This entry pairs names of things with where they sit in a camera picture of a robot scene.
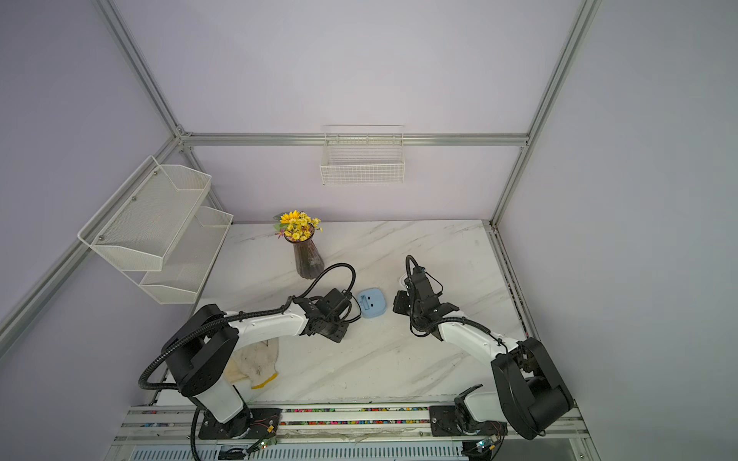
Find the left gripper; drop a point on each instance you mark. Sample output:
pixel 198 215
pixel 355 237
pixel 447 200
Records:
pixel 339 334

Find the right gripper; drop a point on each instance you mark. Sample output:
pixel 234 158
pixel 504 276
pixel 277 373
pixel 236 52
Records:
pixel 401 299

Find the blue alarm clock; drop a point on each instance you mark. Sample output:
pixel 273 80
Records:
pixel 372 303

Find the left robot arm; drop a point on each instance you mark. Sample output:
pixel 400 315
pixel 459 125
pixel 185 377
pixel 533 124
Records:
pixel 197 355

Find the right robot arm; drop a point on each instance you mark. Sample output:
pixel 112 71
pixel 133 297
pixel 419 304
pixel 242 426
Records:
pixel 528 392

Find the dark glass vase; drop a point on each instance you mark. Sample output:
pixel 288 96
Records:
pixel 308 261

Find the white yellow cloth glove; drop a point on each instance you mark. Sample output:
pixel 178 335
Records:
pixel 255 364

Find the yellow flower bouquet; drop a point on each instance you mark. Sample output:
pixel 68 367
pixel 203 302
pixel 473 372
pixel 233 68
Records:
pixel 297 226

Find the lower white mesh shelf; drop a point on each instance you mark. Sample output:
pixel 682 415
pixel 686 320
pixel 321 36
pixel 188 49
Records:
pixel 185 272

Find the white mesh shelf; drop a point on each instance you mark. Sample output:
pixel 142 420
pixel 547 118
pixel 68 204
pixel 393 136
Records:
pixel 185 272
pixel 139 227

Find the upper white mesh shelf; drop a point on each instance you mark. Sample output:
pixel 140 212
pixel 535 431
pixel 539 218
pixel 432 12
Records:
pixel 139 227

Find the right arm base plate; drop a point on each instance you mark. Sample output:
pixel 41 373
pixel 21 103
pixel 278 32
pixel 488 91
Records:
pixel 456 420

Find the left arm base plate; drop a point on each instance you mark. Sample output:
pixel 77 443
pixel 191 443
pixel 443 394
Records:
pixel 251 424

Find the white wire wall basket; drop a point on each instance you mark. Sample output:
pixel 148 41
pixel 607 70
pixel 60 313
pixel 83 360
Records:
pixel 363 154

